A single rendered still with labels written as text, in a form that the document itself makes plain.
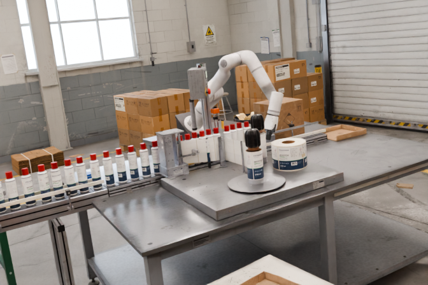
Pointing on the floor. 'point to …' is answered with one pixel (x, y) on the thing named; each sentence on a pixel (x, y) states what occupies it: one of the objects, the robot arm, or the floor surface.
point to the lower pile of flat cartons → (22, 159)
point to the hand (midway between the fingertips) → (268, 137)
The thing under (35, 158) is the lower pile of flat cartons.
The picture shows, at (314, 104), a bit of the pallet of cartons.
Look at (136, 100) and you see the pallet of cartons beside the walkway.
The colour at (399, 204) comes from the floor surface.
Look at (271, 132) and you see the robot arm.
